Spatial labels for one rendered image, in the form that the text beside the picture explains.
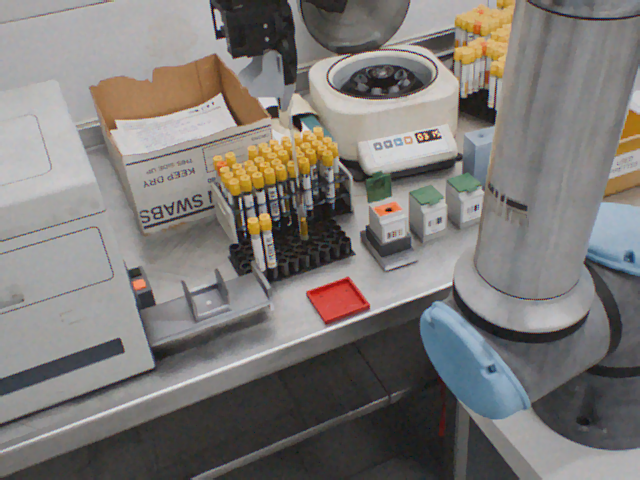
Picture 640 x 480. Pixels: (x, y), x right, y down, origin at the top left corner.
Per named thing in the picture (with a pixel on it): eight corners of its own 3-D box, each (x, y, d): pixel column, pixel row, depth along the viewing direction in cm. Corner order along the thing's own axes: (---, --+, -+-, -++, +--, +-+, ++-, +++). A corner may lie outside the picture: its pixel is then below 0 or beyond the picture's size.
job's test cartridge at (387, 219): (382, 254, 109) (381, 220, 105) (369, 237, 112) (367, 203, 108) (407, 247, 110) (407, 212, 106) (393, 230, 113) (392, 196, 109)
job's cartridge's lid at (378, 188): (366, 176, 106) (364, 174, 106) (368, 204, 108) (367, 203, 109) (390, 169, 107) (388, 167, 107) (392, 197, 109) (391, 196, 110)
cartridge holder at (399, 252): (385, 272, 108) (384, 253, 105) (360, 238, 114) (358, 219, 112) (418, 261, 109) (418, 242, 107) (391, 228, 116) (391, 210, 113)
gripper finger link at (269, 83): (249, 119, 96) (238, 51, 90) (291, 108, 97) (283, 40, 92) (257, 129, 93) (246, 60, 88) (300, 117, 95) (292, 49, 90)
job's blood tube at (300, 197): (304, 252, 112) (297, 198, 106) (300, 247, 113) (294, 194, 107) (312, 249, 112) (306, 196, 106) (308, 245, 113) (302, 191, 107)
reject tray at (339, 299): (325, 325, 100) (325, 320, 99) (306, 295, 105) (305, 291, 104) (370, 308, 102) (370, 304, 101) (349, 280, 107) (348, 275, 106)
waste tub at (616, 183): (583, 206, 116) (593, 151, 110) (531, 166, 126) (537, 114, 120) (652, 182, 120) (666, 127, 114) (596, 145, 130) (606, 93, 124)
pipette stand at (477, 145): (477, 203, 119) (480, 149, 113) (456, 181, 125) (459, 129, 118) (532, 188, 121) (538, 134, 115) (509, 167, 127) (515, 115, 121)
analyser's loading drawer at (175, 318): (125, 363, 94) (115, 334, 91) (114, 330, 99) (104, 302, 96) (274, 309, 100) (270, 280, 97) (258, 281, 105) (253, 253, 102)
